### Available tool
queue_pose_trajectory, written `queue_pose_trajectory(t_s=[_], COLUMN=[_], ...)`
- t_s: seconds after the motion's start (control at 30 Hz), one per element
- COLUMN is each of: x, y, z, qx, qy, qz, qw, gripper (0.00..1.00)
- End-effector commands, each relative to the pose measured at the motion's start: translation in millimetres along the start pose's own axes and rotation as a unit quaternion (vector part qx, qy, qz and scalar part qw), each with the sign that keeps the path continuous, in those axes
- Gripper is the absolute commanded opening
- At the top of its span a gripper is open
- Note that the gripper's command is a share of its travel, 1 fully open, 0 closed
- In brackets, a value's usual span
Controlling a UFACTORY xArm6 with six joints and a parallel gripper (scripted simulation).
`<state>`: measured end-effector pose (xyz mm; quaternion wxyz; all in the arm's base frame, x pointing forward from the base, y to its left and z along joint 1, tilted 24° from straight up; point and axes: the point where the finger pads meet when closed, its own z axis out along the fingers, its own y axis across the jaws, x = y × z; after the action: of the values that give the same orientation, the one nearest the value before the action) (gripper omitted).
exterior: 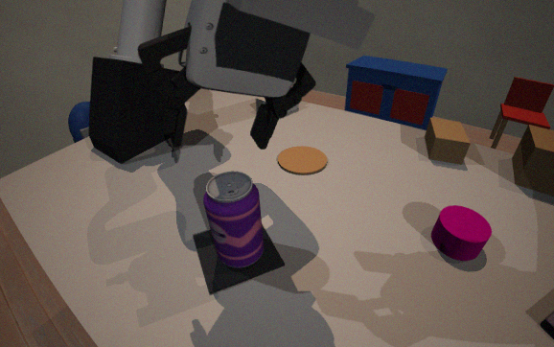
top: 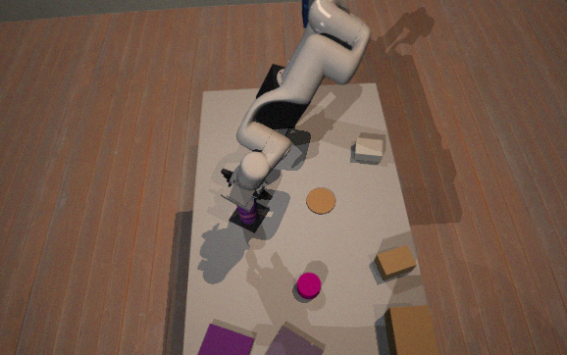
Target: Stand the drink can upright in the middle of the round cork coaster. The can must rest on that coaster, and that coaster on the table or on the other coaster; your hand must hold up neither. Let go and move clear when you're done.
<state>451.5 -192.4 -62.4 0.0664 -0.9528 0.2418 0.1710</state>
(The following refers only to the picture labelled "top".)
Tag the dark grey square slate coaster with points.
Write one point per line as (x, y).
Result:
(262, 212)

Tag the tan round coaster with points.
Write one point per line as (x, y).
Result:
(320, 201)

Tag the purple drink can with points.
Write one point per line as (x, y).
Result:
(251, 216)

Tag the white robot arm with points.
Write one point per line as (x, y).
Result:
(321, 55)

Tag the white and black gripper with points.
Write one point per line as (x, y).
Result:
(259, 193)

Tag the magenta cylinder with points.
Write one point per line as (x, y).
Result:
(308, 285)

